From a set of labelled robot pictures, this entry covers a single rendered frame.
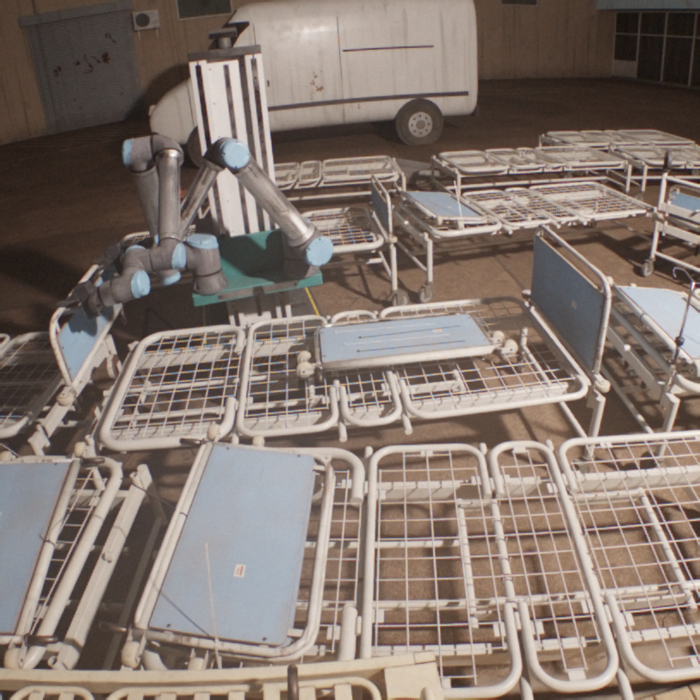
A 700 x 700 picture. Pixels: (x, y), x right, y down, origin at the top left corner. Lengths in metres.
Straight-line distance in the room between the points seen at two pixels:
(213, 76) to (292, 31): 6.40
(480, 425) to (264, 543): 1.53
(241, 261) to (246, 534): 1.68
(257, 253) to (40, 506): 1.66
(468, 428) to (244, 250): 1.43
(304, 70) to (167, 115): 2.22
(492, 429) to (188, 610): 1.81
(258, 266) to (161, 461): 1.10
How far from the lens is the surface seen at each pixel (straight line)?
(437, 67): 9.75
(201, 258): 2.77
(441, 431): 2.79
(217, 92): 2.85
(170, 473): 2.77
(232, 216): 2.96
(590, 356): 2.34
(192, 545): 1.62
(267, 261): 2.96
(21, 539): 1.91
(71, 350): 2.21
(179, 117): 9.20
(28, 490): 2.07
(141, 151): 2.47
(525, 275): 4.49
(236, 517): 1.67
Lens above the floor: 1.76
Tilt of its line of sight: 30 degrees down
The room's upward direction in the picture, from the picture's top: 4 degrees counter-clockwise
